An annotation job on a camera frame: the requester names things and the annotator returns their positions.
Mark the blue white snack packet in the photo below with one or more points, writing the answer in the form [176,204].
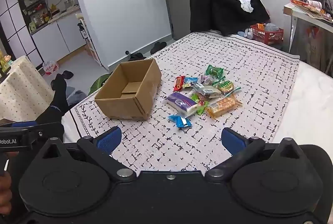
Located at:
[178,120]

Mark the person's leg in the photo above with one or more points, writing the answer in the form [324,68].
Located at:
[56,101]

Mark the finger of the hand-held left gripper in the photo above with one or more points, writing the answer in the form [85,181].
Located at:
[23,124]

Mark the green biscuit packet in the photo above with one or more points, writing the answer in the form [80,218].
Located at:
[225,86]

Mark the black clog shoe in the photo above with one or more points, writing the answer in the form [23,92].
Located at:
[137,55]

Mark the table with dotted cloth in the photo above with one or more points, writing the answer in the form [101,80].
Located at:
[23,88]

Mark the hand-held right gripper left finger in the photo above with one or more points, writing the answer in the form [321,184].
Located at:
[109,139]

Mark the white clear snack packet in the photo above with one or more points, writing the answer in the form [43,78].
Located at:
[208,91]

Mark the purple white snack packet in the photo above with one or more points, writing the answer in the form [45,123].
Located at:
[180,104]

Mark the light green red-fruit snack packet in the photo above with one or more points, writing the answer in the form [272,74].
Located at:
[200,107]

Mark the narrow white rack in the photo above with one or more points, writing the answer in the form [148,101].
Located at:
[89,42]

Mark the cartoon figure toy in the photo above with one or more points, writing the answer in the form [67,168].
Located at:
[6,60]

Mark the pink white package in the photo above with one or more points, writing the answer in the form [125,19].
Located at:
[50,68]

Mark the white black-patterned printed blanket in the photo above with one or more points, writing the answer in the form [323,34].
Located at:
[197,52]

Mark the grey fluffy cloth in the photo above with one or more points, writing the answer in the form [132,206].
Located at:
[75,95]

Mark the grey door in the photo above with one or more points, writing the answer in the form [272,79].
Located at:
[179,5]

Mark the small purple snack packet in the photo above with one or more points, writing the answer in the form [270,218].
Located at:
[205,79]

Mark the white printed roll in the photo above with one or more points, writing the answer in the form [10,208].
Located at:
[314,3]

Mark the person's left hand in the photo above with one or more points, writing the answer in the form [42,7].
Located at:
[4,190]

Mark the red plastic basket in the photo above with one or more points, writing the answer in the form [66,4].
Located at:
[265,36]

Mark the white crumpled cloth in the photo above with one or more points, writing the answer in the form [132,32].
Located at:
[245,4]

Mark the glass kettle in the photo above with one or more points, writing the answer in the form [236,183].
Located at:
[69,3]

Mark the green leaf floor mat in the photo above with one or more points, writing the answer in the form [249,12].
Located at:
[100,83]

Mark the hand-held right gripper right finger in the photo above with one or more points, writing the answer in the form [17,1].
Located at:
[233,140]

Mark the black slipper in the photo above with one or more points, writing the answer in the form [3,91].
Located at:
[158,47]
[68,74]

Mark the black-framed sliding door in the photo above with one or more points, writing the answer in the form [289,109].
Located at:
[15,21]

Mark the red flat packet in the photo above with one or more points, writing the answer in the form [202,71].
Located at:
[298,1]

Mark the white mattress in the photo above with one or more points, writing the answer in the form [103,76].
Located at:
[312,99]

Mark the orange cracker packet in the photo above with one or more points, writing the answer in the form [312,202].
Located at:
[223,107]

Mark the small blue yellow-print snack packet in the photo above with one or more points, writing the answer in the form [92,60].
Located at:
[190,81]

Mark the black jacket on chair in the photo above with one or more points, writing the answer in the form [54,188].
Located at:
[221,0]

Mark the red snack packet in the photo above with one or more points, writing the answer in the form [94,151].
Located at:
[179,83]

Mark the brown cardboard box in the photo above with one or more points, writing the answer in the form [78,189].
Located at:
[124,107]

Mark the white kitchen cabinet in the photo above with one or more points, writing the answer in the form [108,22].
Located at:
[59,36]

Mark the white desk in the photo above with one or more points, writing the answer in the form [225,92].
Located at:
[294,9]

